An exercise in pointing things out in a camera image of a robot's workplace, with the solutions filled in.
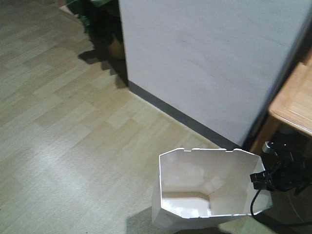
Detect white plastic trash bin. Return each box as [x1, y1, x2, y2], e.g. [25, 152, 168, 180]
[152, 148, 273, 230]

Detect wooden desk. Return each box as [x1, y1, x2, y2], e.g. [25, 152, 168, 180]
[249, 50, 312, 155]

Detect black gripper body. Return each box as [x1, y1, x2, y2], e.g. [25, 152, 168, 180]
[268, 152, 312, 194]

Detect green potted plant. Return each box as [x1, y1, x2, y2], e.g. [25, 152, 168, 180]
[66, 0, 125, 59]

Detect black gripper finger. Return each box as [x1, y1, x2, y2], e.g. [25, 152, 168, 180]
[250, 171, 270, 190]

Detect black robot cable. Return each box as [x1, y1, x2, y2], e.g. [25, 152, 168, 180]
[250, 187, 312, 226]

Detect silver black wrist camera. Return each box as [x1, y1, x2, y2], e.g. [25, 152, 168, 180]
[262, 141, 281, 154]

